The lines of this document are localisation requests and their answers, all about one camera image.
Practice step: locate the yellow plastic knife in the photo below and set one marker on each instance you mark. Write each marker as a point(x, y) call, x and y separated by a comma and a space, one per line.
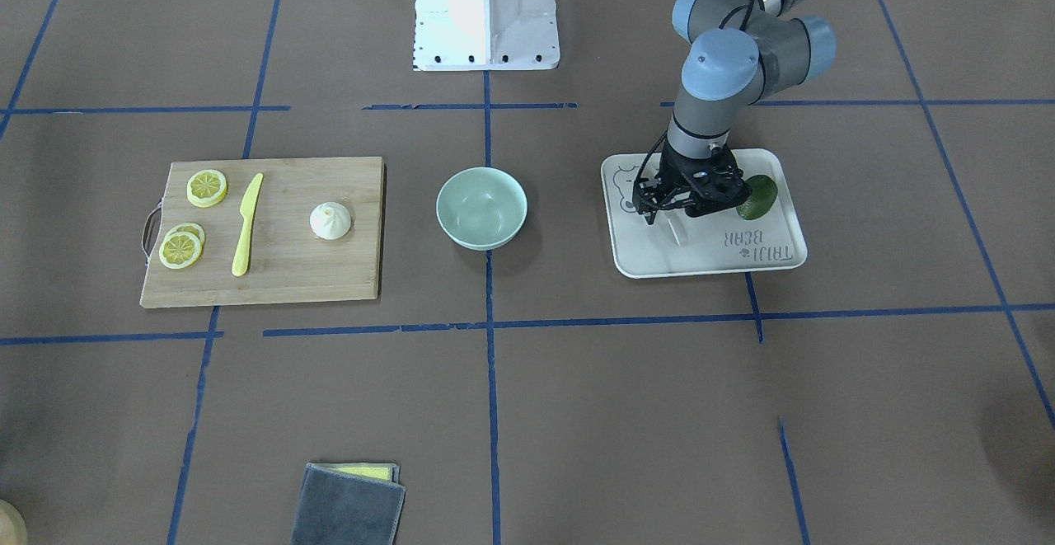
point(242, 256)

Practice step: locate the upper lemon slice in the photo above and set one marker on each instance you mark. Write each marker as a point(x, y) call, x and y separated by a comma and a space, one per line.
point(205, 188)

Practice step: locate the bamboo cutting board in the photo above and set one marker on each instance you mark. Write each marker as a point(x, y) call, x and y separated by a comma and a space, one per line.
point(288, 264)

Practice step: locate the grey folded cloth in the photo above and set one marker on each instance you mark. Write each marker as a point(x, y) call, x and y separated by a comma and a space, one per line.
point(349, 503)

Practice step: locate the cream bear serving tray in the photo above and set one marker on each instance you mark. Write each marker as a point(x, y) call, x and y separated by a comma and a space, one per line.
point(718, 243)

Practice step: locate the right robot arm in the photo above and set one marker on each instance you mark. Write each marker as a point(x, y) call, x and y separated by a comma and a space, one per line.
point(741, 51)

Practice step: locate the white ceramic soup spoon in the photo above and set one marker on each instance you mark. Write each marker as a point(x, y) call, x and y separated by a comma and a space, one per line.
point(674, 225)

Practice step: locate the light green bowl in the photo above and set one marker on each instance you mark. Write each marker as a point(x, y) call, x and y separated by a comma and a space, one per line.
point(481, 208)

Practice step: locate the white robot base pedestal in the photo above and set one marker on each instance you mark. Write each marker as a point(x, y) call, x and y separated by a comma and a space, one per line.
point(485, 35)

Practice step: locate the green avocado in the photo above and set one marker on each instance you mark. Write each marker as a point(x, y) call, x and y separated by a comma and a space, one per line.
point(763, 195)

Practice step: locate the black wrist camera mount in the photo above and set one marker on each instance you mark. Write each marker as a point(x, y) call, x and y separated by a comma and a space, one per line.
point(717, 182)

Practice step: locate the white steamed bun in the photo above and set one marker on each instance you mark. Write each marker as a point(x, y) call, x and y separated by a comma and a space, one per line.
point(330, 221)

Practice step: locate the single lemon slice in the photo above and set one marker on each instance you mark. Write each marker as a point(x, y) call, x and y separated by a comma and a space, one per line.
point(180, 250)

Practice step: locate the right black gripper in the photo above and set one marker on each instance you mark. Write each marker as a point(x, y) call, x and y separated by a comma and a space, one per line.
point(674, 172)

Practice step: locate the lower stacked lemon slice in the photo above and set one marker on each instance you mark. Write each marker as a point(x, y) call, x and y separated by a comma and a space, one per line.
point(191, 228)

